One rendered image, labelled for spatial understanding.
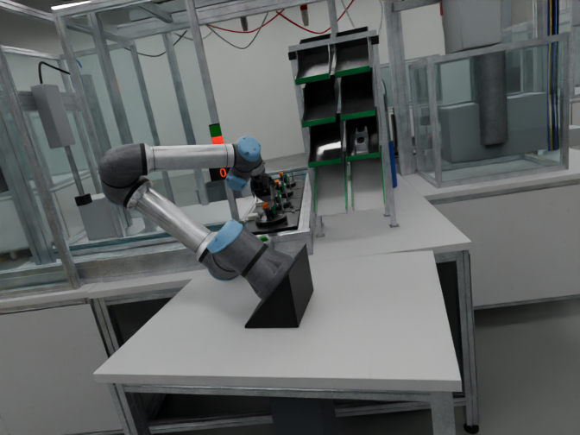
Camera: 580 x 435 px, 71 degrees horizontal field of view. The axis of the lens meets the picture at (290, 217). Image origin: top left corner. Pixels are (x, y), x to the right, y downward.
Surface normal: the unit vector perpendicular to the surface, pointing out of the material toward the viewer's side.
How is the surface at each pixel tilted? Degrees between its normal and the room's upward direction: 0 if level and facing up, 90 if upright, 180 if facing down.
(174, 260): 90
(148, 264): 90
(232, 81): 90
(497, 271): 90
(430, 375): 0
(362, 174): 45
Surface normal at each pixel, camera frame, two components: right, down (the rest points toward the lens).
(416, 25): 0.10, 0.25
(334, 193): -0.29, -0.46
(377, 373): -0.17, -0.95
